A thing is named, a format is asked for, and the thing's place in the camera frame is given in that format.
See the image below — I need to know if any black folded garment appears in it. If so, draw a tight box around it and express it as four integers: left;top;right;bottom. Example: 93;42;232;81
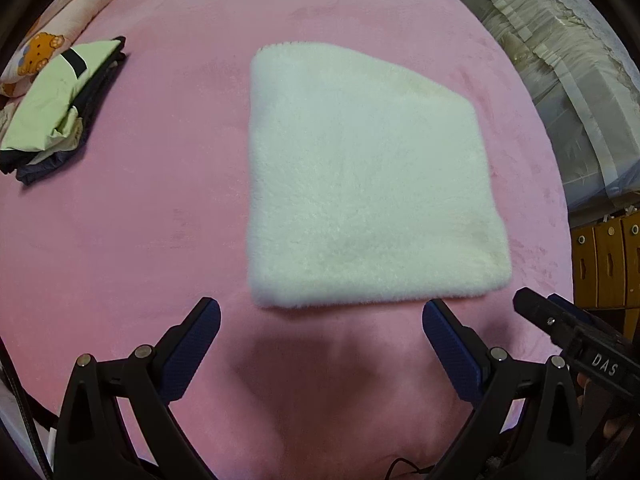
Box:
0;36;128;173

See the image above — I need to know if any light green folded garment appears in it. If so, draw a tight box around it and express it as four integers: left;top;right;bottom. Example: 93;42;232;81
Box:
0;37;126;152

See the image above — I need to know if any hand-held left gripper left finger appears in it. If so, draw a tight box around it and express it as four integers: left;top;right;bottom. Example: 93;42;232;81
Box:
52;297;222;480

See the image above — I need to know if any navy folded garment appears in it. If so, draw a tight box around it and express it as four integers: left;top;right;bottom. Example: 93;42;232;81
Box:
15;125;91;186

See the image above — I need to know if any white fuzzy cardigan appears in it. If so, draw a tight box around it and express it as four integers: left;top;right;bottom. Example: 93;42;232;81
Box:
246;42;512;308

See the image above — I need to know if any pink bed blanket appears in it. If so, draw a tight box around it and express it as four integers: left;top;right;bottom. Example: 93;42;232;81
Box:
0;0;576;480

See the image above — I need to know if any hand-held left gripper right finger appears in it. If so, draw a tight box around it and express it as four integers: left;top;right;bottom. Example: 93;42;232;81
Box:
422;299;586;480

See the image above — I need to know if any lace covered furniture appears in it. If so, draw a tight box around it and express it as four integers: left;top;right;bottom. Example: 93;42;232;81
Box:
457;0;640;211

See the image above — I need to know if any wooden drawer cabinet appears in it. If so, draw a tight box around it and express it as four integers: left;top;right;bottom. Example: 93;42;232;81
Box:
570;205;640;311

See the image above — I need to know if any person's right hand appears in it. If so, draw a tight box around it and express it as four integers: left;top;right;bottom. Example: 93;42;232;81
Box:
575;372;631;443

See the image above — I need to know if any pink bear print quilt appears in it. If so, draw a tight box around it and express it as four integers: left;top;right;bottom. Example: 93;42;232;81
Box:
0;0;118;98

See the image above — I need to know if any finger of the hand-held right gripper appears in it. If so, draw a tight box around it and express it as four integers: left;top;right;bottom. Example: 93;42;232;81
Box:
513;287;584;356
547;293;636;344

